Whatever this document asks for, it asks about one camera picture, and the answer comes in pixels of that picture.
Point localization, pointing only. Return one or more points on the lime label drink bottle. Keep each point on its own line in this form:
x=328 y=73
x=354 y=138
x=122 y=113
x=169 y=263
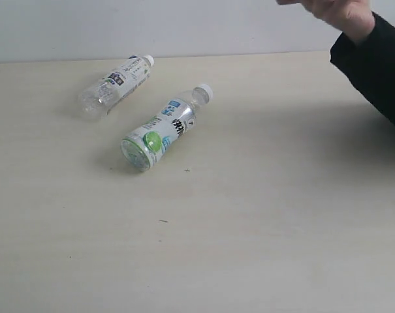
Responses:
x=145 y=145

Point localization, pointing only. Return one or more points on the clear bottle white-blue label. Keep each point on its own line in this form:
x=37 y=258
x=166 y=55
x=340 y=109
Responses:
x=100 y=98

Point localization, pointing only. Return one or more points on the black-sleeved forearm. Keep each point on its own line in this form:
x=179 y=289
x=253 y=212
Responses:
x=370 y=66

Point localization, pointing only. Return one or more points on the person's open bare hand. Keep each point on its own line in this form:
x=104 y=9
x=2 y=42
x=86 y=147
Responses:
x=354 y=19

